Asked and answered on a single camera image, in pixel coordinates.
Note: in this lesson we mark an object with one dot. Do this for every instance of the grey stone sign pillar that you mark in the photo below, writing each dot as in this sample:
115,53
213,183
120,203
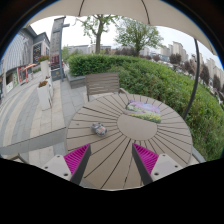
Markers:
56,40

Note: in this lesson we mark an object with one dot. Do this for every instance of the beige parasol canopy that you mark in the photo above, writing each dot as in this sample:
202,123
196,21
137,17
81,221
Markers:
113,8

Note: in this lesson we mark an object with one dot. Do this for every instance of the round dense-crowned tree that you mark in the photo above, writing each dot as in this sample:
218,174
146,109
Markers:
136,35

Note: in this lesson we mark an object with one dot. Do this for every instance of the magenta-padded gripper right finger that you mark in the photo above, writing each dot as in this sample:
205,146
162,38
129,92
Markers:
146,160

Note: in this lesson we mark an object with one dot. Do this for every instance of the flower landscape print mouse pad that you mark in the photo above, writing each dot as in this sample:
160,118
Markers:
143,111

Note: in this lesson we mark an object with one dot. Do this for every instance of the grey shopfront building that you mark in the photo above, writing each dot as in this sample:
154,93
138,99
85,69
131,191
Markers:
20,50

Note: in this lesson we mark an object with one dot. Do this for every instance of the brown slatted wooden chair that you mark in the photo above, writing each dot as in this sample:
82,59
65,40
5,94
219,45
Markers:
101,83

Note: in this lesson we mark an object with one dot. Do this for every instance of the tall thin-crowned tree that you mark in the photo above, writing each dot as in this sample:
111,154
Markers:
97,40

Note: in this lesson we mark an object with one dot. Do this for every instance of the white planter with red flowers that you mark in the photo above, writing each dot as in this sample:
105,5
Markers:
45,68

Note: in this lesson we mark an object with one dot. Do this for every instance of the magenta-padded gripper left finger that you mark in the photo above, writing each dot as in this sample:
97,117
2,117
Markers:
75,160

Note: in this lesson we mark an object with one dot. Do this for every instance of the transparent grey computer mouse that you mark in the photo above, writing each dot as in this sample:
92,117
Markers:
99,129

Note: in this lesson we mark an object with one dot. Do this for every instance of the white planter with orange flowers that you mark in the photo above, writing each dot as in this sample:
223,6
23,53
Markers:
44,96

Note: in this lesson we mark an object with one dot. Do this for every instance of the dark curved parasol pole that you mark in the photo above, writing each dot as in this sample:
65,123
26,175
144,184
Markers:
196,76

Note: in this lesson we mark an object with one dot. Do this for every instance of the distant beige apartment buildings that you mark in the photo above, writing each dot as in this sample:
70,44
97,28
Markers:
176,48

